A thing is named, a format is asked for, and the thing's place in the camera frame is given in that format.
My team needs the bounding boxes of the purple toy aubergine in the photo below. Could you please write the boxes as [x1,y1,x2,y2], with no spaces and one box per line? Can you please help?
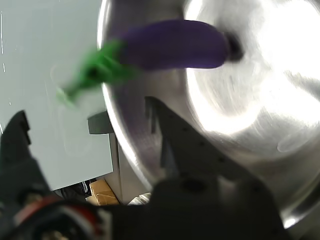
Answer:
[56,19,231,108]

